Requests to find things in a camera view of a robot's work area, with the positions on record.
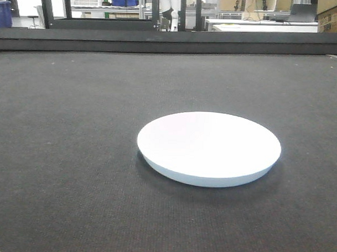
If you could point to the pale blue round plate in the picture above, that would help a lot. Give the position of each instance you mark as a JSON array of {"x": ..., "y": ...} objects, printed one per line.
[{"x": 208, "y": 149}]

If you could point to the blue storage crates on shelf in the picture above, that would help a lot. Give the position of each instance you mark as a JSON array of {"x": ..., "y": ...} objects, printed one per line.
[{"x": 125, "y": 3}]

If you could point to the white table background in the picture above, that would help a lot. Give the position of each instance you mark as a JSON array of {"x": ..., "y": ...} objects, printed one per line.
[{"x": 263, "y": 26}]

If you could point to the white humanoid robot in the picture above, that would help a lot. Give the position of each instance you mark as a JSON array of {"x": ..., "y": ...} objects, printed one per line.
[{"x": 170, "y": 10}]

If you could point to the black table mat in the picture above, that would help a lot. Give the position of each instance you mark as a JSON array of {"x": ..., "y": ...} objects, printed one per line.
[{"x": 72, "y": 179}]

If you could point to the cardboard box right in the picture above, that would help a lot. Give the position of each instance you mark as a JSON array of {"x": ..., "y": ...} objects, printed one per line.
[{"x": 327, "y": 16}]

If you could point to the dark blue bin far left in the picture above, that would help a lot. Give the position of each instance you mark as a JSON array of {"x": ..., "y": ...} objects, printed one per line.
[{"x": 5, "y": 14}]

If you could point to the black wheeled cart frame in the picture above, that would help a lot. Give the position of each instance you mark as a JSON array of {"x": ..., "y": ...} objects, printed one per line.
[{"x": 102, "y": 15}]

